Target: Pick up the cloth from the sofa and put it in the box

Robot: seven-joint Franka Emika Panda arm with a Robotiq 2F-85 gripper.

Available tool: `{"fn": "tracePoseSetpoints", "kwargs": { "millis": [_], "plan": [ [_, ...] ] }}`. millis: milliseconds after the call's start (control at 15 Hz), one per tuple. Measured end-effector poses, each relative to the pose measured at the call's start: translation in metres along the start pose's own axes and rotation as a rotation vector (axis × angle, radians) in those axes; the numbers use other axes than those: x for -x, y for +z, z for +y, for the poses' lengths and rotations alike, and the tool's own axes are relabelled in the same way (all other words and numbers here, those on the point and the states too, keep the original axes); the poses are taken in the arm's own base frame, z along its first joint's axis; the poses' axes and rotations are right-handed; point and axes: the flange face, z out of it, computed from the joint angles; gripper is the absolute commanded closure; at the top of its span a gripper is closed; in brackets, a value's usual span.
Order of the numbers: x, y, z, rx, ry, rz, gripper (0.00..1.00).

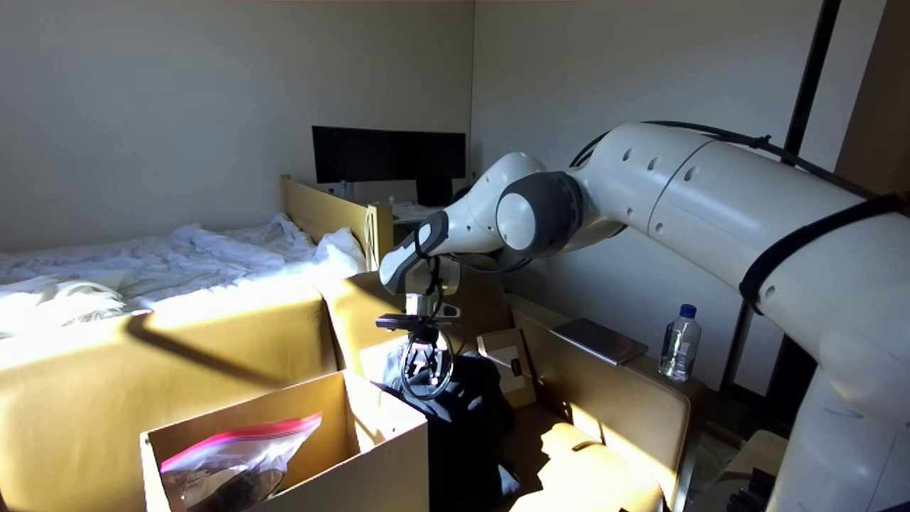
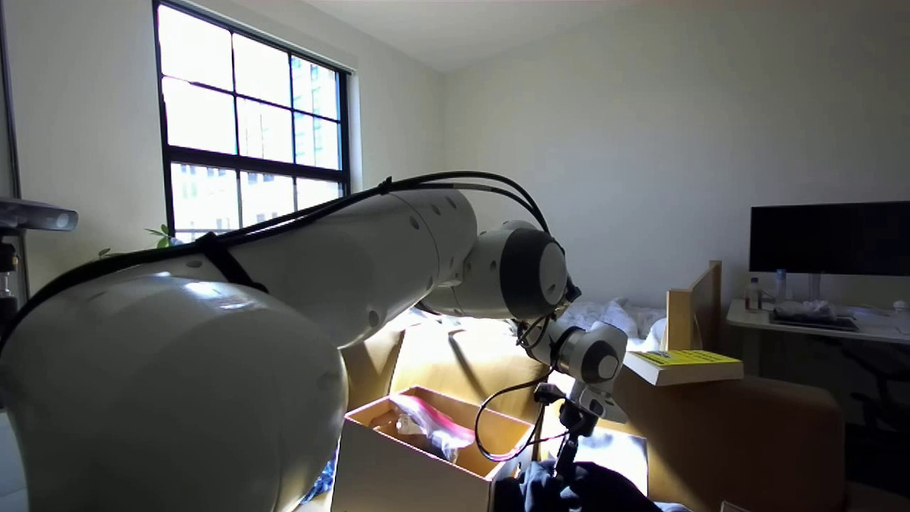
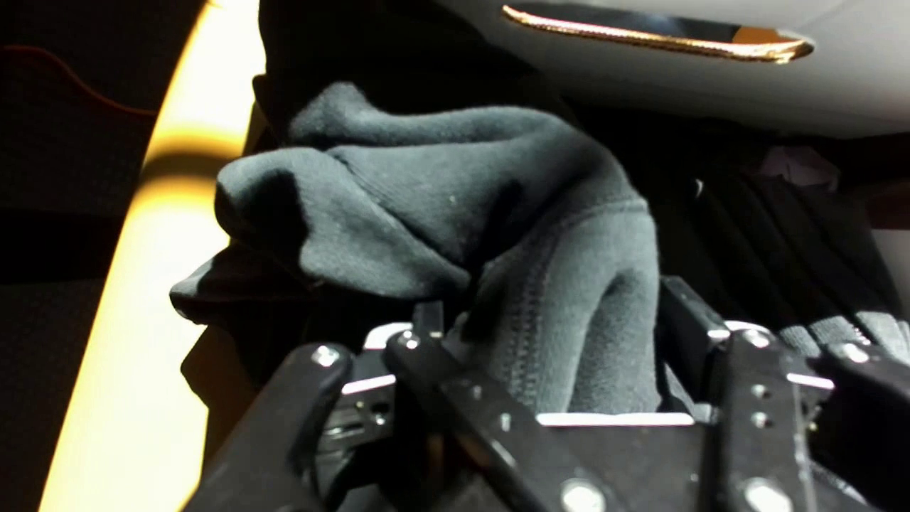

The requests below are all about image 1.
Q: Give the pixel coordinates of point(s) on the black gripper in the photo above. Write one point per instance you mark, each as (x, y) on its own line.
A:
(424, 351)

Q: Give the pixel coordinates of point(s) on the dark navy cloth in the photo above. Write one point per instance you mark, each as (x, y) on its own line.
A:
(463, 418)

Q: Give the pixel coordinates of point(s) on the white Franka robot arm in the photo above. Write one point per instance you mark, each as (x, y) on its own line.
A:
(756, 217)

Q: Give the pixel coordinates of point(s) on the small box with white label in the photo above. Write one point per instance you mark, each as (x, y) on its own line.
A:
(506, 366)

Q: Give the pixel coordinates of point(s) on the open cardboard box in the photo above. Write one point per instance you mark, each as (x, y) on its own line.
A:
(378, 464)

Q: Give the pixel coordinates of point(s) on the bed with white bedding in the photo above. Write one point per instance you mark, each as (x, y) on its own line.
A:
(327, 216)

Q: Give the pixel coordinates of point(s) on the black monitor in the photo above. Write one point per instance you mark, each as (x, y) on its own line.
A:
(378, 153)

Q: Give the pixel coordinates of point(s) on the clear plastic bag with pink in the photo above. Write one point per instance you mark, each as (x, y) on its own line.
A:
(237, 460)

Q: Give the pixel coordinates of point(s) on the clear water bottle blue cap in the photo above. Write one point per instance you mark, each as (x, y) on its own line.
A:
(681, 345)

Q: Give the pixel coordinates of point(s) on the bed with white sheets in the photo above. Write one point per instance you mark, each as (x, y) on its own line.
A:
(171, 260)

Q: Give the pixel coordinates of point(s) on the black vertical pole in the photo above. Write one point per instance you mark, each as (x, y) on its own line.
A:
(812, 75)

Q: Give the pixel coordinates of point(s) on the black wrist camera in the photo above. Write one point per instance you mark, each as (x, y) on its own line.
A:
(415, 321)

